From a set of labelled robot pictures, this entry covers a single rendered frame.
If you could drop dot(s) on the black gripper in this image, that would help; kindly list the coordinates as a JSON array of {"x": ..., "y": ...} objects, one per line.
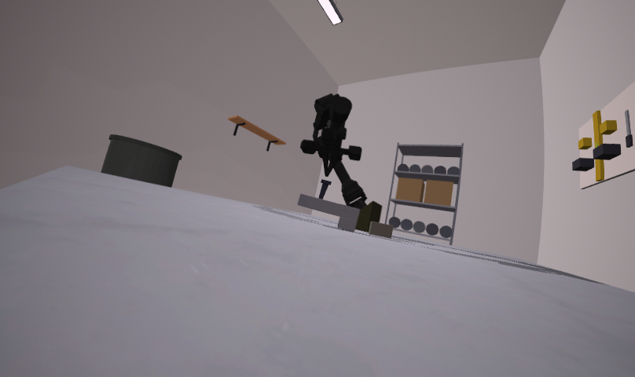
[{"x": 310, "y": 147}]

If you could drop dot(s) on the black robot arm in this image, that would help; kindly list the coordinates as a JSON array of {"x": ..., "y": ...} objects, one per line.
[{"x": 334, "y": 110}]

